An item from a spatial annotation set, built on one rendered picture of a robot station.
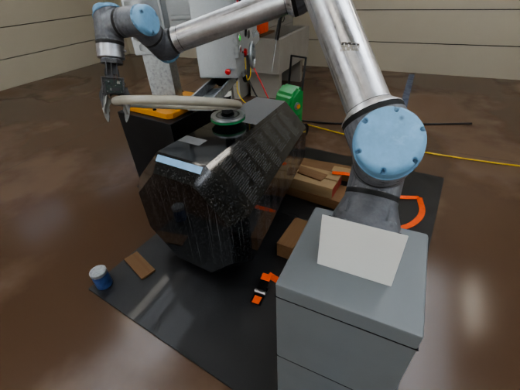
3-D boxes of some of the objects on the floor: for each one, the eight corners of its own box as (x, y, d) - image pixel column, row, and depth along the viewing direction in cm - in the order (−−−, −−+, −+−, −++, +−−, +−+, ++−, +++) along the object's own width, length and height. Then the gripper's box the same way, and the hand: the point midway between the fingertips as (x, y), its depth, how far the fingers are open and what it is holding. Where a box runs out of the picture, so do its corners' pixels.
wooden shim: (124, 260, 210) (123, 258, 209) (137, 252, 216) (137, 251, 215) (141, 280, 196) (141, 278, 195) (155, 271, 201) (155, 269, 200)
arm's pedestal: (391, 350, 154) (446, 228, 104) (377, 467, 118) (448, 367, 68) (299, 314, 173) (306, 195, 122) (262, 405, 137) (251, 291, 87)
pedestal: (137, 187, 286) (111, 111, 242) (185, 156, 331) (170, 88, 287) (189, 207, 257) (170, 126, 213) (234, 171, 301) (225, 98, 258)
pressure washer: (287, 127, 382) (288, 53, 331) (309, 135, 361) (313, 57, 310) (267, 136, 363) (265, 59, 312) (289, 145, 342) (290, 64, 291)
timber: (292, 261, 203) (292, 248, 196) (276, 254, 208) (276, 242, 201) (309, 234, 223) (310, 221, 216) (295, 228, 228) (295, 217, 221)
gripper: (90, 55, 99) (97, 121, 104) (130, 59, 103) (135, 122, 108) (93, 60, 107) (100, 121, 111) (130, 63, 111) (135, 122, 116)
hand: (117, 118), depth 112 cm, fingers closed on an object, 5 cm apart
